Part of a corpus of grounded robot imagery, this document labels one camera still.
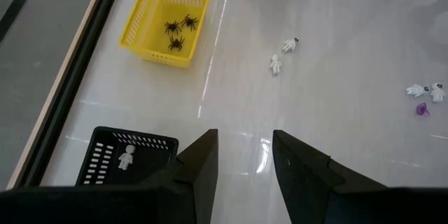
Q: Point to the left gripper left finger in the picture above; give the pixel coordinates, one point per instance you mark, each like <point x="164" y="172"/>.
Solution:
<point x="140" y="206"/>

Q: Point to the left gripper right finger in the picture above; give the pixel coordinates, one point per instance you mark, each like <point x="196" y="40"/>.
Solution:
<point x="350" y="203"/>

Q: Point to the black plastic spider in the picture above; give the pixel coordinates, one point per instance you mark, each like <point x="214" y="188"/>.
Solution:
<point x="172" y="27"/>
<point x="176" y="43"/>
<point x="189" y="22"/>

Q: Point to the black plastic basket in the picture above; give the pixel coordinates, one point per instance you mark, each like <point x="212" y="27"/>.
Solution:
<point x="147" y="154"/>

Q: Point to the purple witch hat toy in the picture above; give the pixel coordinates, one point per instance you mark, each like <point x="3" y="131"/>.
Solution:
<point x="422" y="109"/>

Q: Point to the yellow plastic basket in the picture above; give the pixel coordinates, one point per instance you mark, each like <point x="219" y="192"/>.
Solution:
<point x="157" y="3"/>

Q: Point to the black aluminium table frame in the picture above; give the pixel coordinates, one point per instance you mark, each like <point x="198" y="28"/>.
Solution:
<point x="71" y="80"/>

